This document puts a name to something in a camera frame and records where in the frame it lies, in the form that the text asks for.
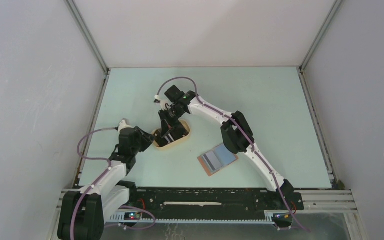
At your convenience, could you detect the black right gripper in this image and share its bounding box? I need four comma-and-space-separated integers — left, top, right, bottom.
158, 106, 186, 138

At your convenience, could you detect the beige oval card tray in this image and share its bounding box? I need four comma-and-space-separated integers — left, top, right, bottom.
151, 119, 191, 150

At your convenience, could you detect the pink leather card holder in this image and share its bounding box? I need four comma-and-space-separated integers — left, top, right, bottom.
197, 143, 239, 177

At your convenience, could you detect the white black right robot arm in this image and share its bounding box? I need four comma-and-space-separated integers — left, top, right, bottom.
154, 85, 295, 209

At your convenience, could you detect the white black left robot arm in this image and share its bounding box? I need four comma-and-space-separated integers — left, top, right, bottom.
57, 125, 155, 240

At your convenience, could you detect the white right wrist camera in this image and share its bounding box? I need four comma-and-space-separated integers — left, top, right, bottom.
154, 95, 171, 111

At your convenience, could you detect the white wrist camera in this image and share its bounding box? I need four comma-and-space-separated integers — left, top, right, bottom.
154, 95, 171, 111
117, 118, 133, 132

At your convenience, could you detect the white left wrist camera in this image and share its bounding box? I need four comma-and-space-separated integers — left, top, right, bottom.
117, 118, 133, 132

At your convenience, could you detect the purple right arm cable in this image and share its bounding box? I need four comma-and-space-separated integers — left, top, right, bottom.
157, 76, 312, 233

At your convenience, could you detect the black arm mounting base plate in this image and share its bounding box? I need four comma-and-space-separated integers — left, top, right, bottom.
127, 187, 305, 220

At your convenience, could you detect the white cable duct strip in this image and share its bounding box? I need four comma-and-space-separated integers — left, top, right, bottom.
106, 211, 274, 225

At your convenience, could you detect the aluminium frame rail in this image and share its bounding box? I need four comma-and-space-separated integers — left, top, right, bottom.
46, 190, 359, 240

